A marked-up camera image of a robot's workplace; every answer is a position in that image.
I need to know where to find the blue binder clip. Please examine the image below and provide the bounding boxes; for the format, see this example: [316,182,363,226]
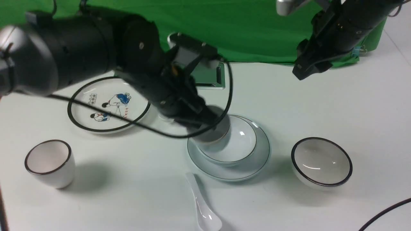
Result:
[351,45,368,58]

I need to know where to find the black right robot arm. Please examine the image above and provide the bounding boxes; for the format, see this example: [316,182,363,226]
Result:
[293,0,404,80]

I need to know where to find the plain white ceramic spoon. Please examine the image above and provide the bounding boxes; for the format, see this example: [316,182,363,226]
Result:
[185,173,222,231]

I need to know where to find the white saucer plate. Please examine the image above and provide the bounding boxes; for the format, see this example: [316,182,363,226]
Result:
[187,126,271,182]

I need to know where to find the green backdrop cloth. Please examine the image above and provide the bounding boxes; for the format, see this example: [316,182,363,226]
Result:
[0,0,386,68]

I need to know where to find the illustrated black-rimmed white plate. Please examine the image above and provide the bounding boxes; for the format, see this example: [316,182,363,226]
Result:
[67,76,150,134]

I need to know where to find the white black-rimmed cup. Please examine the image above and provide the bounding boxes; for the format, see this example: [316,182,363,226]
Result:
[24,140,76,189]

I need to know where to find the white black-rimmed bowl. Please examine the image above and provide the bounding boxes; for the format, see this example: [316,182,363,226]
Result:
[291,137,353,191]

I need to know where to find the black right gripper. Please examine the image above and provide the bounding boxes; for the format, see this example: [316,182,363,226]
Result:
[293,38,334,80]

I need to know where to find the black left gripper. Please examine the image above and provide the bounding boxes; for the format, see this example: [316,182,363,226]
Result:
[116,66,232,139]

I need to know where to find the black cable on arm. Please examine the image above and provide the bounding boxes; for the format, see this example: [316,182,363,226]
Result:
[48,58,233,139]

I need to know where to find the small white bowl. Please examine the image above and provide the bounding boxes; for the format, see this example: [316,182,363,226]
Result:
[194,115,260,167]

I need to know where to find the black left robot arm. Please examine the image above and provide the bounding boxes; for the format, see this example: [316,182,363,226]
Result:
[1,6,232,143]

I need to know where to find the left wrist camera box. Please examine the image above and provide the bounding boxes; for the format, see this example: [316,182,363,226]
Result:
[165,32,222,76]

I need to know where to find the black cable at corner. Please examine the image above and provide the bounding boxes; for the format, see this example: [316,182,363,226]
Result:
[358,198,411,231]

